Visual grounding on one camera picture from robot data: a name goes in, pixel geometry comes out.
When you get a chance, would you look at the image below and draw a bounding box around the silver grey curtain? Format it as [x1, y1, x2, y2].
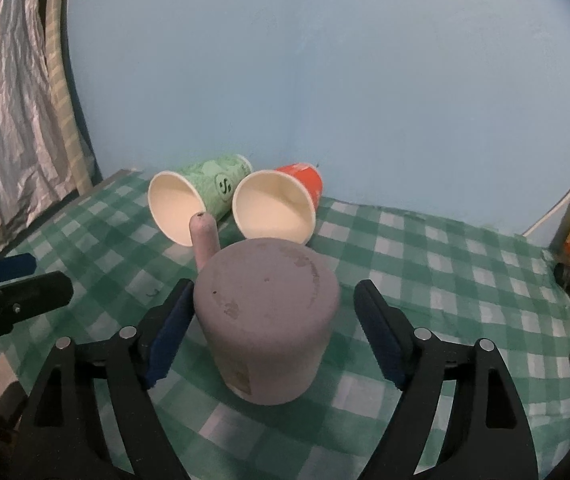
[0, 0, 78, 263]

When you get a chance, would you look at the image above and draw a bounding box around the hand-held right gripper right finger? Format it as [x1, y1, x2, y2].
[353, 279, 541, 480]

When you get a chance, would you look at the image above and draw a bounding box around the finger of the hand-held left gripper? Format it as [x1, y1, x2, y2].
[0, 271, 74, 368]
[0, 253, 38, 291]

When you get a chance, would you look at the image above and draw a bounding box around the white cable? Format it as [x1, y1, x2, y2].
[520, 142, 570, 238]

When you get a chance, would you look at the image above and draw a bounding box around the pink ceramic mug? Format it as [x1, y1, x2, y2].
[189, 212, 342, 406]

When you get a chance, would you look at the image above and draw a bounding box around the red paper cup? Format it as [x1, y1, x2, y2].
[231, 162, 324, 247]

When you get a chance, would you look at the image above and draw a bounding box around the green paper cup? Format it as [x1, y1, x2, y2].
[147, 154, 254, 247]

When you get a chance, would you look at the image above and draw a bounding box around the green checkered tablecloth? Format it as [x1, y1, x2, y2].
[0, 169, 570, 480]

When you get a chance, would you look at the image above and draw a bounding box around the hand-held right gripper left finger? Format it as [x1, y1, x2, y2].
[12, 278, 195, 480]

